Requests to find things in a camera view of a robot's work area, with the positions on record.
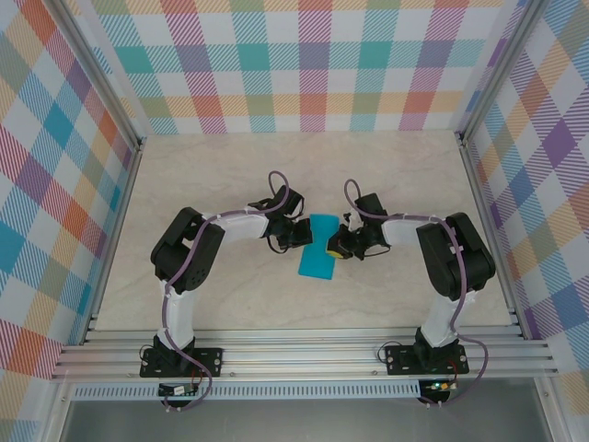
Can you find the blue paper sheet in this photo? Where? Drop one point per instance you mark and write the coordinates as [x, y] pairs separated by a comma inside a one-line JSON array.
[[315, 262]]

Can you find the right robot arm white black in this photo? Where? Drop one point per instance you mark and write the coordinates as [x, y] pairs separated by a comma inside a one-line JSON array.
[[407, 228]]

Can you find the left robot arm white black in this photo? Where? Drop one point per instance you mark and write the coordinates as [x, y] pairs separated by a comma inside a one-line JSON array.
[[239, 228]]

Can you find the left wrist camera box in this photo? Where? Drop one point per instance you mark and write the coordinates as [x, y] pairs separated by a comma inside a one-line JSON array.
[[291, 202]]

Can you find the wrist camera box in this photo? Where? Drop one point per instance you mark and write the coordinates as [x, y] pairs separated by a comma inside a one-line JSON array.
[[370, 205], [291, 202]]

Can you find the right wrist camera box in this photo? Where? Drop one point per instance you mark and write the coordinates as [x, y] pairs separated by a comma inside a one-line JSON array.
[[370, 205]]

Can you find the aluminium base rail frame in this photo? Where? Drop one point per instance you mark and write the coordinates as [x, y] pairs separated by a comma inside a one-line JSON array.
[[299, 357]]

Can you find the aluminium side rail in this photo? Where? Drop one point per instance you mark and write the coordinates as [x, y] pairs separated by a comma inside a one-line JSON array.
[[481, 207], [122, 207]]

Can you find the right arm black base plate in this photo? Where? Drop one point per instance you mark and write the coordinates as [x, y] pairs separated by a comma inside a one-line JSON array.
[[400, 364]]

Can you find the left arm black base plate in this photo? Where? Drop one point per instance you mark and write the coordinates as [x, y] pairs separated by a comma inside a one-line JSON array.
[[209, 361]]

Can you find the aluminium corner post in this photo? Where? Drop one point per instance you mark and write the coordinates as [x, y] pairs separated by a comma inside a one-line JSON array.
[[496, 69], [99, 69]]

